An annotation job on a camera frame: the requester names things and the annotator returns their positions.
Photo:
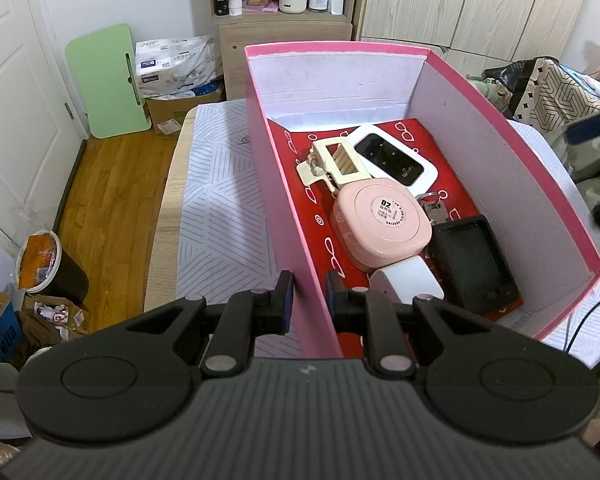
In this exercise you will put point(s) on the pink rounded square case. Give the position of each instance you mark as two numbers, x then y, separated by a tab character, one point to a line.
380	225

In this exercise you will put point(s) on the blue printed box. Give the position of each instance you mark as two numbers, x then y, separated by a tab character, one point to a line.
2	330

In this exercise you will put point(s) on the bunch of keys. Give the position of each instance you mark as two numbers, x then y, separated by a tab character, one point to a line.
435	210

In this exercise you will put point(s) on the white pocket wifi router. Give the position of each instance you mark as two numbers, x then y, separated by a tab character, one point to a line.
410	277
385	152

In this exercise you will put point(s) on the cream hair claw clip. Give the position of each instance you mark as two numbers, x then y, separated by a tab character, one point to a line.
325	152

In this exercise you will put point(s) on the brown paper bag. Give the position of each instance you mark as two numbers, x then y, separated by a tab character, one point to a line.
45	330

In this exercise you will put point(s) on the black handheld device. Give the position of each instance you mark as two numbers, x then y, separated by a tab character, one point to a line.
472	265

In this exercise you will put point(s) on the brown cardboard box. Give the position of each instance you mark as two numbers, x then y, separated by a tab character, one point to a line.
180	110

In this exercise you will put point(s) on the white door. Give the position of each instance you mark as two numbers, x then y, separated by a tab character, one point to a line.
10	85

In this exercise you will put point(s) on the olive puffer jacket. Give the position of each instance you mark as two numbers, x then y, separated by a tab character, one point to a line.
590	170

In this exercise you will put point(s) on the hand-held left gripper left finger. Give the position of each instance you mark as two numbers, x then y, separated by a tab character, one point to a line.
284	305

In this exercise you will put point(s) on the wooden shelving unit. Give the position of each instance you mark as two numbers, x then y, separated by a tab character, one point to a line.
280	35

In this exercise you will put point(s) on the patterned bag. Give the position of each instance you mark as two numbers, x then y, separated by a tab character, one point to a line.
555	90

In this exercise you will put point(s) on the pink flat packets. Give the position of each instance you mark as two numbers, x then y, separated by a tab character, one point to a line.
261	5

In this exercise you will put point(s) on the green folding table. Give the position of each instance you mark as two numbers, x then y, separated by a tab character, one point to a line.
105	80

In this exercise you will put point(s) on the pink cardboard box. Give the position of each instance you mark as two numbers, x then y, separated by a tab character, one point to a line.
290	185

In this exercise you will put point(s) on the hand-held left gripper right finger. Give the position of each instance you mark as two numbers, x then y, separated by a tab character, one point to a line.
335	302

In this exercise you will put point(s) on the light green cloth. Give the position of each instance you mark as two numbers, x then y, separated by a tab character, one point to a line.
490	92

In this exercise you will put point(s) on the toilet paper pack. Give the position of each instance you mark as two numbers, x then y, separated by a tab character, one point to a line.
175	65

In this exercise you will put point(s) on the black trash bin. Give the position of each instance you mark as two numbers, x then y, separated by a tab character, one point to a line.
70	275

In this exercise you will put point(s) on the light wooden wardrobe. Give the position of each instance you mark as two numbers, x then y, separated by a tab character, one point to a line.
480	0

